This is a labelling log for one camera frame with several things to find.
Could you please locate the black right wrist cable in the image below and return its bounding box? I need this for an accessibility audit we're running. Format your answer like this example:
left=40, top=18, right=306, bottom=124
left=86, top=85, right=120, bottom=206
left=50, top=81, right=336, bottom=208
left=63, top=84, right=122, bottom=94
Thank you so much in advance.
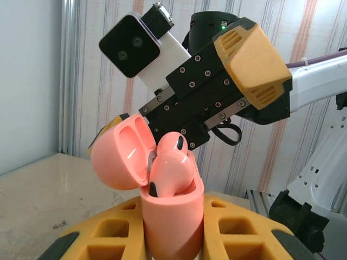
left=210, top=123, right=242, bottom=147

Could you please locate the pink earbud charging case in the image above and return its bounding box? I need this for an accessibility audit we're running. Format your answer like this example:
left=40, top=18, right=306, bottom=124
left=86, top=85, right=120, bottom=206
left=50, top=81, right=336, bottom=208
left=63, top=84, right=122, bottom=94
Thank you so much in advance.
left=90, top=113, right=204, bottom=260

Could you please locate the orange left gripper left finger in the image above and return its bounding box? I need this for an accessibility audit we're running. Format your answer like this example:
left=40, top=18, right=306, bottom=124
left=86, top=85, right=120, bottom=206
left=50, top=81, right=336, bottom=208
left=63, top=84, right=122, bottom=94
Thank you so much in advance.
left=40, top=195, right=149, bottom=260

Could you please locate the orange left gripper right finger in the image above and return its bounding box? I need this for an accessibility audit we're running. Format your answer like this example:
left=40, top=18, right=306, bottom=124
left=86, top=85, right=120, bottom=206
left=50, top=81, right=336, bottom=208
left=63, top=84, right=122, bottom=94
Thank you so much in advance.
left=199, top=193, right=317, bottom=260

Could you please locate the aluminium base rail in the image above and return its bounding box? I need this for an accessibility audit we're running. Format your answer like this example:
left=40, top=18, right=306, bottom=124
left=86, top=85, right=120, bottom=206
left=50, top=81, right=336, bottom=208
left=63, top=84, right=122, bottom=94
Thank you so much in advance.
left=245, top=188, right=290, bottom=217

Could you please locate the pink earbud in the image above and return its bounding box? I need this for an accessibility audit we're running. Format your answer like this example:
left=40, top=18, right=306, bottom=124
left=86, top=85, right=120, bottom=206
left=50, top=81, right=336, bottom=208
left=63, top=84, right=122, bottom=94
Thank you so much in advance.
left=156, top=131, right=189, bottom=155
left=148, top=151, right=195, bottom=198

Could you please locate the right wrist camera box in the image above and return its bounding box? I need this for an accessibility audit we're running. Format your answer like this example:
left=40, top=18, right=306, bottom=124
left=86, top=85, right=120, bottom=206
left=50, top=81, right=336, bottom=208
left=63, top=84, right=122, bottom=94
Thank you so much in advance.
left=98, top=2, right=192, bottom=90

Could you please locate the aluminium corner post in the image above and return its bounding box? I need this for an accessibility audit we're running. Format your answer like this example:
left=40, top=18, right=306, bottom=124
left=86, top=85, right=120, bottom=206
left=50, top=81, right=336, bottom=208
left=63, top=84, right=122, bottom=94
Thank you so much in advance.
left=61, top=0, right=80, bottom=159

